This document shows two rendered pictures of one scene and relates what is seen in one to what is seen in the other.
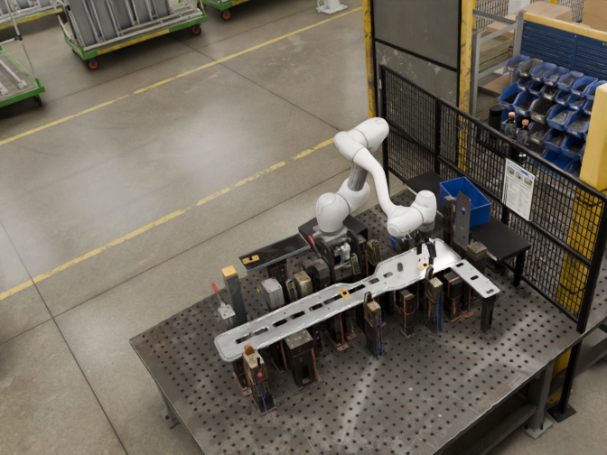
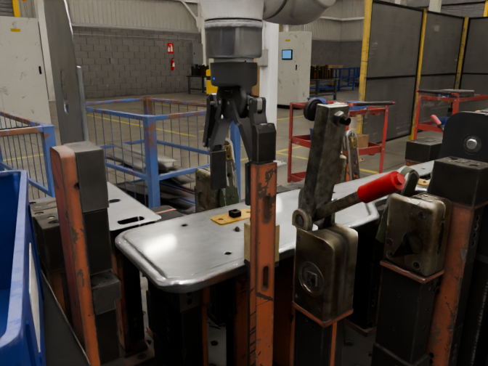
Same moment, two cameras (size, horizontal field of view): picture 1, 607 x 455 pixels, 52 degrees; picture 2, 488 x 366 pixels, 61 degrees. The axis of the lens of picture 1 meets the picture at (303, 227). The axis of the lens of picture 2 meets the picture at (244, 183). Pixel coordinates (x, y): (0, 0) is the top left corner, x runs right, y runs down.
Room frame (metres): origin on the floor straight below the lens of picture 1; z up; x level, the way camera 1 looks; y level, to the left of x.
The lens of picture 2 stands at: (3.11, -0.77, 1.27)
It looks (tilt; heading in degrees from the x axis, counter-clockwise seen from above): 17 degrees down; 165
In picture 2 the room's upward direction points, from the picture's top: straight up
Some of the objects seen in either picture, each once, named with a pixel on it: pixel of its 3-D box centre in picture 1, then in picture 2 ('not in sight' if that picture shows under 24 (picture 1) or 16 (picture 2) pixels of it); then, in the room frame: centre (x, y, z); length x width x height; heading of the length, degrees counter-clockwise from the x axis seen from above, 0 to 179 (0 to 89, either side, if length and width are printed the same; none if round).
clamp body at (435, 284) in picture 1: (433, 304); (216, 245); (2.28, -0.62, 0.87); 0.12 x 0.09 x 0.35; 21
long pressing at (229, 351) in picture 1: (341, 296); (414, 180); (2.30, -0.15, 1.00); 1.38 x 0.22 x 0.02; 111
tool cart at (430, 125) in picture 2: not in sight; (449, 133); (-0.76, 2.64, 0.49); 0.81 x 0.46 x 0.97; 108
